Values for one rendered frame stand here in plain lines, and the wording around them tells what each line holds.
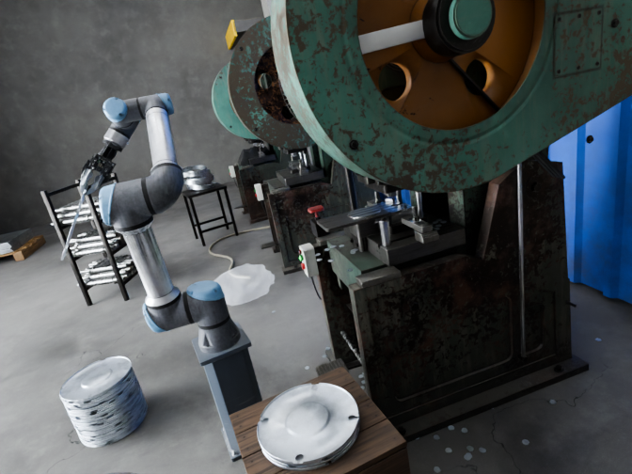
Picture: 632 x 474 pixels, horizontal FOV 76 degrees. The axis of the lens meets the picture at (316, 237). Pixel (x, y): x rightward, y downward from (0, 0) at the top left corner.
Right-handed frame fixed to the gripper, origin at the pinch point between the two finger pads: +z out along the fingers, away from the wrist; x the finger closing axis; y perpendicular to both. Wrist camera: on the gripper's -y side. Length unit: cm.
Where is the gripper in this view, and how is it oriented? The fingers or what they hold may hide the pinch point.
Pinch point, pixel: (85, 190)
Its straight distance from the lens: 172.9
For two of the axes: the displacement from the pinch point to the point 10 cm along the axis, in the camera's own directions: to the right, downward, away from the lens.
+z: -4.5, 8.9, -1.1
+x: 7.1, 4.3, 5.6
